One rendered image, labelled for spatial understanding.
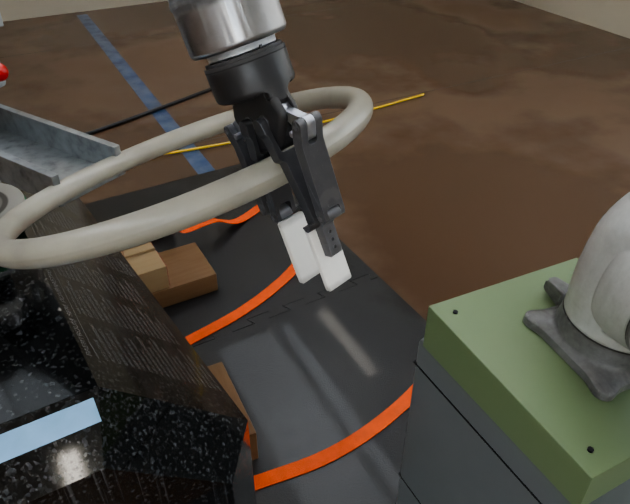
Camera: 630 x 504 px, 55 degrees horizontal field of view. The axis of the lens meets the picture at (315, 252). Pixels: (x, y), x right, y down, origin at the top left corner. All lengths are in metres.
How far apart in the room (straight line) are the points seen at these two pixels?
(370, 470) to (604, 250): 1.14
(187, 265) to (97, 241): 1.86
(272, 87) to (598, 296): 0.56
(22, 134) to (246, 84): 0.71
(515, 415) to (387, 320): 1.38
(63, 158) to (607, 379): 0.90
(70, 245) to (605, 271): 0.66
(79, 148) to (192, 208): 0.53
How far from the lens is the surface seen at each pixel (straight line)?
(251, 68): 0.53
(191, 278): 2.36
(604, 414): 0.96
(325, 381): 2.05
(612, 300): 0.89
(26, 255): 0.63
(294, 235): 0.62
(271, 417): 1.96
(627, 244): 0.88
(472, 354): 0.96
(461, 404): 1.05
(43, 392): 1.04
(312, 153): 0.53
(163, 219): 0.55
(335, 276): 0.60
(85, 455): 1.02
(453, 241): 2.74
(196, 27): 0.53
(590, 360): 0.98
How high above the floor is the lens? 1.55
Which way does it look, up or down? 36 degrees down
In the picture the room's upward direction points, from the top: straight up
